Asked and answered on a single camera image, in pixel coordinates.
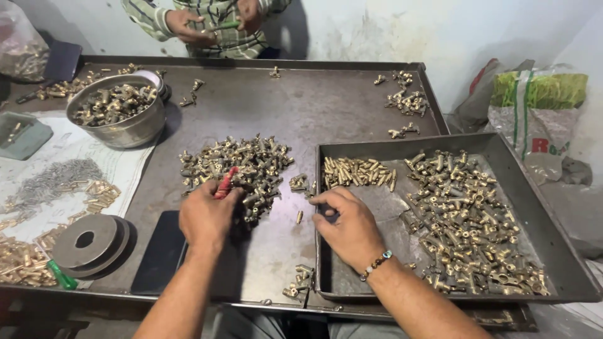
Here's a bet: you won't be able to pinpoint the steel bowl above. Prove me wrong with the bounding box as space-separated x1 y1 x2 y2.
66 74 167 150

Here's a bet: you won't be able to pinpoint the small metal tray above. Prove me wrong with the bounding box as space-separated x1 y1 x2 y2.
314 132 603 304

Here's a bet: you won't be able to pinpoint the grey plastic box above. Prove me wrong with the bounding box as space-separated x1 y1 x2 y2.
0 111 54 161

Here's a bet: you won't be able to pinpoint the brass fittings bowlful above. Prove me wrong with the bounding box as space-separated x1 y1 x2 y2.
73 84 158 127

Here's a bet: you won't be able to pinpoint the green tool handle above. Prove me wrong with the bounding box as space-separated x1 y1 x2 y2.
207 20 241 33

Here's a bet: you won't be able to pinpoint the pile of steel screws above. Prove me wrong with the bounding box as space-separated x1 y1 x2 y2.
4 159 105 215

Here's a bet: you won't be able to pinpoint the person's grey trousers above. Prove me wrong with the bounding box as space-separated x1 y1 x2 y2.
211 308 402 339

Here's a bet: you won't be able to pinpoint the row of brass pins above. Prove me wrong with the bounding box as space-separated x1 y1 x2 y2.
323 157 398 193

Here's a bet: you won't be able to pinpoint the edge cluster of brass fittings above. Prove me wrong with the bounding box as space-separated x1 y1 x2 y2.
282 264 316 300

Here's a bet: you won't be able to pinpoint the big pile of brass fittings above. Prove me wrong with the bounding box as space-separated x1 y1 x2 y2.
179 134 296 228

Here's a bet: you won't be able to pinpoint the small pile of brass tubes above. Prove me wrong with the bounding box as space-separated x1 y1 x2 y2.
83 179 122 215

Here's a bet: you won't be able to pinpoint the green-handled screwdriver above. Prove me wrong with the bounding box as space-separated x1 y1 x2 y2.
46 259 79 291

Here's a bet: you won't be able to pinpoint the loose group of brass fittings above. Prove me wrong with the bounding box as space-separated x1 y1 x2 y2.
374 70 430 117

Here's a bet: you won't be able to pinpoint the trio of brass fittings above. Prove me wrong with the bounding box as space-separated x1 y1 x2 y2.
178 78 206 108

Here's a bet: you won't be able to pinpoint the woven plastic sack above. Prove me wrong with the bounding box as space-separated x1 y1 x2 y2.
485 63 589 185

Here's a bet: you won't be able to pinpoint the white paper sheet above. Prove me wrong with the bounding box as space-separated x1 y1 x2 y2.
0 110 156 289

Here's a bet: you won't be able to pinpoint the spread heap of brass fittings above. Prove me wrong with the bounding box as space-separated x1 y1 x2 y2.
402 150 551 297

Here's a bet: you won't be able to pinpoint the large metal work tray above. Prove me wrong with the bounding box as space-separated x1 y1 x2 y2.
0 56 539 331

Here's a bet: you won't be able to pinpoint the scattered brass fittings group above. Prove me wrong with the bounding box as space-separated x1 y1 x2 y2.
35 63 143 101

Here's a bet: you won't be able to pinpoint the black pouch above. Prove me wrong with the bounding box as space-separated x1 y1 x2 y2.
43 40 83 83

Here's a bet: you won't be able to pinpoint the small cluster of brass fittings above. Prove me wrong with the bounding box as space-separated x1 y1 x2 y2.
289 173 317 197

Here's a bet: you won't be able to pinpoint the black phone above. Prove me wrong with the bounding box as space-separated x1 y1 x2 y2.
130 210 189 297

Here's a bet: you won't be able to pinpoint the red-handled screwdriver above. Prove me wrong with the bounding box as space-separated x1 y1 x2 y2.
214 166 240 200

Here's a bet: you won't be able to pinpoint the beaded bracelet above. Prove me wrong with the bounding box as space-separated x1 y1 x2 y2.
359 250 393 282

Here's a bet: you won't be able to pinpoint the person's right hand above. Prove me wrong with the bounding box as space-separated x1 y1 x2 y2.
308 186 388 275

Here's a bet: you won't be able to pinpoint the heap of brass pins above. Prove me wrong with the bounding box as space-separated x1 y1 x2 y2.
0 220 68 288

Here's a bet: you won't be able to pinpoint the grey metal disc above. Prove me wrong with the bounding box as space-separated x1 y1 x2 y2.
60 217 132 279
52 214 119 269

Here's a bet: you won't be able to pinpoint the clear plastic bag of parts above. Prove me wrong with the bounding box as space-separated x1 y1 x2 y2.
0 0 51 83

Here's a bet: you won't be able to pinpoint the grey crumpled bag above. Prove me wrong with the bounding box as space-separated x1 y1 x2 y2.
447 58 536 135

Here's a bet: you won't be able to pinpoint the few joined brass fittings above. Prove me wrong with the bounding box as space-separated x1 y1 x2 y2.
388 122 421 140

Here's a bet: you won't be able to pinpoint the person's left hand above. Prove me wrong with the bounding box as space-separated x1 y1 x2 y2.
179 180 246 253

